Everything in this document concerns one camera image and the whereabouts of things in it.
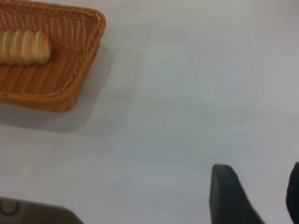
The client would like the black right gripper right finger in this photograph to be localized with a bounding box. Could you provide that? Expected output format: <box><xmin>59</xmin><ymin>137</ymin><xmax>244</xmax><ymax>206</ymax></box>
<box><xmin>285</xmin><ymin>161</ymin><xmax>299</xmax><ymax>224</ymax></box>

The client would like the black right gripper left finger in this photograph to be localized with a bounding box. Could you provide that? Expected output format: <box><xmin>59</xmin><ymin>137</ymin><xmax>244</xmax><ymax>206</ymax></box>
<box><xmin>209</xmin><ymin>164</ymin><xmax>267</xmax><ymax>224</ymax></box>

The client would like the orange wicker basket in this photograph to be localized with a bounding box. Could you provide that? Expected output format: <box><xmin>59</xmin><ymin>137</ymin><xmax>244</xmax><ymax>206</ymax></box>
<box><xmin>0</xmin><ymin>0</ymin><xmax>107</xmax><ymax>112</ymax></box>

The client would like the striped spiral bread roll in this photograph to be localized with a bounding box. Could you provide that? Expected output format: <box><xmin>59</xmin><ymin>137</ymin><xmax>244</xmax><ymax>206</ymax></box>
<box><xmin>0</xmin><ymin>29</ymin><xmax>52</xmax><ymax>65</ymax></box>

